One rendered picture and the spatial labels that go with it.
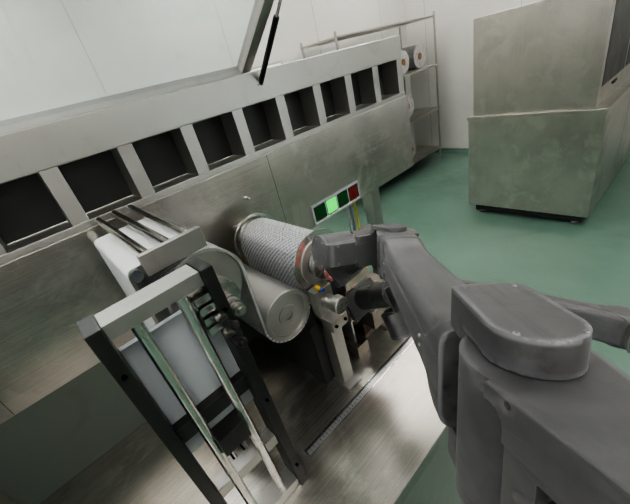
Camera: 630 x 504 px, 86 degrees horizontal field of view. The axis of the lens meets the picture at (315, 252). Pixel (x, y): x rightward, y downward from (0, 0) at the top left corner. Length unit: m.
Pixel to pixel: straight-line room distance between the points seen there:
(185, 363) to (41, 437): 0.58
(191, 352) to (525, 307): 0.45
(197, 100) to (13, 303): 0.59
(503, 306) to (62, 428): 1.01
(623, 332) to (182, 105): 0.98
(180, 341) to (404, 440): 0.54
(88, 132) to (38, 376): 0.54
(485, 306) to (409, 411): 0.72
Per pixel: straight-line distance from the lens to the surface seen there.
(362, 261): 0.54
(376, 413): 0.89
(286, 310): 0.75
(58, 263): 0.89
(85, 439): 1.11
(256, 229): 0.88
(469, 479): 0.20
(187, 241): 0.56
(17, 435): 1.06
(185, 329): 0.52
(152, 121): 0.91
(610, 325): 0.72
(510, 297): 0.20
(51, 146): 0.87
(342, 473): 0.84
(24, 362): 0.97
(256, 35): 0.98
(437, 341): 0.21
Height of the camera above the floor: 1.64
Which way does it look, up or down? 29 degrees down
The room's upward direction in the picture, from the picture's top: 15 degrees counter-clockwise
